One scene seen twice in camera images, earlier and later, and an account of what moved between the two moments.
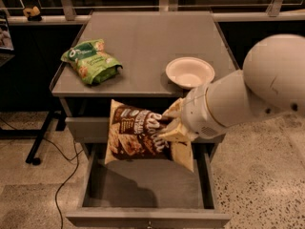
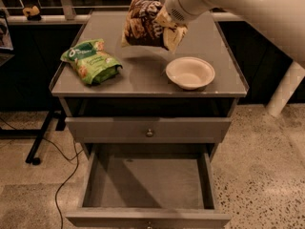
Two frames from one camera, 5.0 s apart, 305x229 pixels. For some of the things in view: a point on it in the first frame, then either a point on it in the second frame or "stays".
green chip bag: [91, 61] stays
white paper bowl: [190, 72] stays
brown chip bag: [134, 134] → [141, 29]
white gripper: [196, 112] → [175, 8]
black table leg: [39, 134] stays
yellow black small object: [32, 13] stays
